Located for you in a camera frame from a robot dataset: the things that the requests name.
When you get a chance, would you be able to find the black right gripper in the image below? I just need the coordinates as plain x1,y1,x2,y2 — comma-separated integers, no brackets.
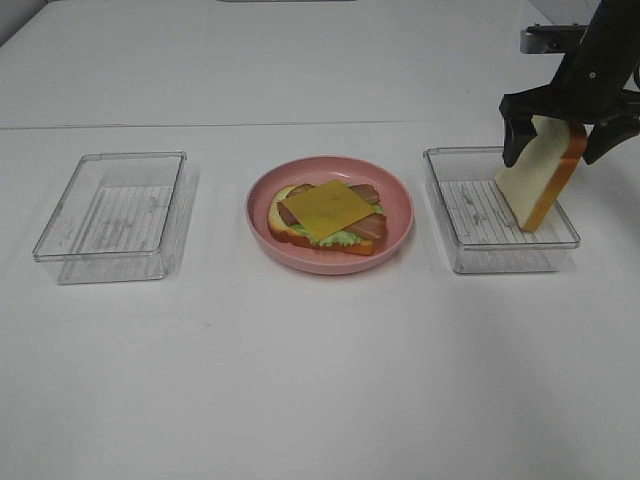
499,44,639,168

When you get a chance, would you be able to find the bread slice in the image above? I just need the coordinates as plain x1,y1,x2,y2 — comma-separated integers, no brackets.
494,115,587,232
267,188,375,256

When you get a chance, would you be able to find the bacon strip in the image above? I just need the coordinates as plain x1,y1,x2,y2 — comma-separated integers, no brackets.
274,183,384,225
292,183,389,242

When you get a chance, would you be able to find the green lettuce leaf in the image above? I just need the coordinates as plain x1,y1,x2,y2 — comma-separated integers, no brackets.
287,223,367,247

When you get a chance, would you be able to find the yellow cheese slice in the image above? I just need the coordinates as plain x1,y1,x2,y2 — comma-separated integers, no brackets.
283,179,382,241

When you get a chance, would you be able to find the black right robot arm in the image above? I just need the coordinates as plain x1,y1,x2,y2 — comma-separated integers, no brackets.
499,0,639,167

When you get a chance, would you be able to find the right clear plastic container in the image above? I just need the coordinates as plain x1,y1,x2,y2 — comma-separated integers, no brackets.
423,147,580,275

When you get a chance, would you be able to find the clear plastic container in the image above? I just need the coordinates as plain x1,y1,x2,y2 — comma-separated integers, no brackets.
423,147,580,275
32,151,199,285

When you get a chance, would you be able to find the pink round plate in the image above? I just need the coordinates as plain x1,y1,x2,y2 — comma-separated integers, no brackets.
245,156,414,275

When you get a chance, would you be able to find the left clear plastic container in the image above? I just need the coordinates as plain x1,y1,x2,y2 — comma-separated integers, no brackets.
32,151,199,285

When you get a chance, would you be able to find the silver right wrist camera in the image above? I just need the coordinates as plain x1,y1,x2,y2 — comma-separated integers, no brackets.
520,24,587,54

